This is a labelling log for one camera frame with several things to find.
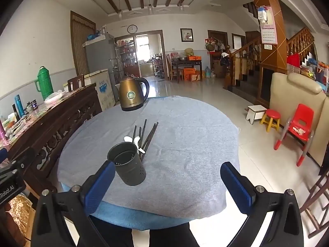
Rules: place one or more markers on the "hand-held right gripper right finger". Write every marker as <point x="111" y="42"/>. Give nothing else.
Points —
<point x="236" y="187"/>

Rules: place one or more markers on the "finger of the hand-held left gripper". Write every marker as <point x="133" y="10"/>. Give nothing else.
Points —
<point x="2" y="154"/>
<point x="18" y="164"/>

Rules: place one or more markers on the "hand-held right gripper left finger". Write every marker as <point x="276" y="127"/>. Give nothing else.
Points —
<point x="100" y="185"/>

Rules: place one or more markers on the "dark perforated utensil holder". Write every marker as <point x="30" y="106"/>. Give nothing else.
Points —
<point x="128" y="169"/>

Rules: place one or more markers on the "bunch of dark chopsticks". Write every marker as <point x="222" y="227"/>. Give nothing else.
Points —
<point x="150" y="136"/>

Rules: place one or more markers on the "pink bottle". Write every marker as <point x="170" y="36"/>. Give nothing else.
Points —
<point x="2" y="130"/>

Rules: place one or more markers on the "bright blue cloth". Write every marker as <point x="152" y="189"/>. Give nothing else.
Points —
<point x="123" y="217"/>

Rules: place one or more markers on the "golden patterned cloth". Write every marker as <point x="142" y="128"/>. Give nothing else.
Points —
<point x="21" y="213"/>

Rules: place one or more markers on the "blue bottle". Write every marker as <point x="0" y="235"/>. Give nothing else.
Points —
<point x="19" y="106"/>

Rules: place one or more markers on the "white spoon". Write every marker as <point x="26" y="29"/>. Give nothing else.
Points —
<point x="127" y="139"/>
<point x="142" y="150"/>
<point x="137" y="140"/>

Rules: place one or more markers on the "small dark jar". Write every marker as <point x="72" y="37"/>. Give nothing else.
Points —
<point x="34" y="105"/>

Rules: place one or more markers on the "carved wooden sideboard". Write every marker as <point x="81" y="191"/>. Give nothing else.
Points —
<point x="64" y="115"/>

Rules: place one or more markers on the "blue-grey tablecloth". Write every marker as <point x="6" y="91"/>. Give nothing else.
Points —
<point x="180" y="146"/>

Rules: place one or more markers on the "white plastic bag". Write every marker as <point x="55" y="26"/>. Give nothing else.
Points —
<point x="54" y="97"/>

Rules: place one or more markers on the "person's dark trousers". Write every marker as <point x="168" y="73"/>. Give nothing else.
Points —
<point x="159" y="236"/>

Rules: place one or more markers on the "small white stool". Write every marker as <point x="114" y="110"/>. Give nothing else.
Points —
<point x="255" y="109"/>

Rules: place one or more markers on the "yellow stool with red seat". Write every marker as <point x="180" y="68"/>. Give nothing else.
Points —
<point x="272" y="114"/>

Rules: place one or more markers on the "green thermos flask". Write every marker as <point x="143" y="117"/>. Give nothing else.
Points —
<point x="45" y="85"/>

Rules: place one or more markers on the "brown wooden chair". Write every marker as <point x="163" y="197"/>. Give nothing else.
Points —
<point x="318" y="198"/>

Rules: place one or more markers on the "white chest freezer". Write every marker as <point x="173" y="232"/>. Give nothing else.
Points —
<point x="102" y="90"/>

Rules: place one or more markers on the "red plastic child chair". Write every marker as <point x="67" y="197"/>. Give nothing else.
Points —
<point x="303" y="118"/>

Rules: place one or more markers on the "golden electric kettle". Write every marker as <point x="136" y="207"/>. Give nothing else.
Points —
<point x="131" y="92"/>

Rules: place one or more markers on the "dark wooden chair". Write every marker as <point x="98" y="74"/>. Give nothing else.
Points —
<point x="76" y="82"/>

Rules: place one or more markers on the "beige sofa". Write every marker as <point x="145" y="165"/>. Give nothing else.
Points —
<point x="287" y="92"/>

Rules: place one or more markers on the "wooden staircase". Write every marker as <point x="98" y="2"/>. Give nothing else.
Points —
<point x="244" y="74"/>

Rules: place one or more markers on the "blue water jug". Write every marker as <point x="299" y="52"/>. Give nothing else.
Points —
<point x="208" y="72"/>

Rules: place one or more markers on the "orange cardboard box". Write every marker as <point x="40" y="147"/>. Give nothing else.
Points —
<point x="189" y="74"/>
<point x="194" y="58"/>

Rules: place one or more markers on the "grey refrigerator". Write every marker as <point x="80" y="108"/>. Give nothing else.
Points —
<point x="99" y="56"/>

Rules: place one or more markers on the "glass display shelf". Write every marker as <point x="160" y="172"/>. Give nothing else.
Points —
<point x="126" y="56"/>

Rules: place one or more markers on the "brown curtain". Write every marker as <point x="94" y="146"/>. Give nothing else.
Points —
<point x="81" y="46"/>

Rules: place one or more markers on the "dark wooden dining table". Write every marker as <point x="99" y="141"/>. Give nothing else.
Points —
<point x="187" y="63"/>

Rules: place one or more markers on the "wooden dining chair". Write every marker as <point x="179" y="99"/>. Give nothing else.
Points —
<point x="171" y="68"/>

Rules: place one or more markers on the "wooden pillar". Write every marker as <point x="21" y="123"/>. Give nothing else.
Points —
<point x="273" y="56"/>

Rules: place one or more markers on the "pile of colourful bags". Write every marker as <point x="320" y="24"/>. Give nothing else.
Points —
<point x="311" y="67"/>

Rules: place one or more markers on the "hanging baskets and hats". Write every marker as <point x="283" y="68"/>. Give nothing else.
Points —
<point x="213" y="45"/>

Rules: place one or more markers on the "pendant ceiling lamp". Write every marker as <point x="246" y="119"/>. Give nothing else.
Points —
<point x="180" y="5"/>
<point x="150" y="9"/>
<point x="120" y="12"/>

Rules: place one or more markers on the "wall switch panel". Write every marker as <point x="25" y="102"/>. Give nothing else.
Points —
<point x="268" y="46"/>

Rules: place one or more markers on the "round wall clock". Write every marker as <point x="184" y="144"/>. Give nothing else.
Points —
<point x="132" y="29"/>

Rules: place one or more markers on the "pink wall calendar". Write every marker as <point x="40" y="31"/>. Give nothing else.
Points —
<point x="269" y="30"/>

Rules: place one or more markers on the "framed wall picture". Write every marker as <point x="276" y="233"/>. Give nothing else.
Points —
<point x="186" y="35"/>

